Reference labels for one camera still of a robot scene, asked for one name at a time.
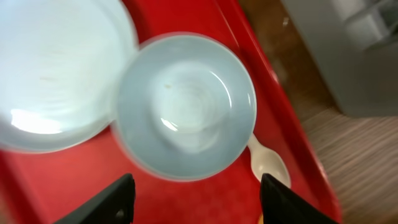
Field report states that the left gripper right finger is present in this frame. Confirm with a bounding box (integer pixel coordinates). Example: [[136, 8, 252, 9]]
[[260, 174, 338, 224]]

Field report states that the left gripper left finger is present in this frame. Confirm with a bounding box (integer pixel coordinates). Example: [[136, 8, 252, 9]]
[[55, 174, 136, 224]]

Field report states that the light blue rice bowl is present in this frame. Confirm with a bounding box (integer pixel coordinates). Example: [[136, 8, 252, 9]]
[[111, 32, 257, 182]]

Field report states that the grey dishwasher rack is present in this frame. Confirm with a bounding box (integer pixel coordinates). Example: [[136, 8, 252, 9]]
[[282, 0, 397, 117]]

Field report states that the white plastic spoon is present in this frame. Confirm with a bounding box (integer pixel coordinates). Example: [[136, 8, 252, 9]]
[[248, 133, 291, 188]]

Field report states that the light blue plate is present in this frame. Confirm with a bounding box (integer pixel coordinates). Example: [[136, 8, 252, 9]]
[[1, 0, 139, 153]]

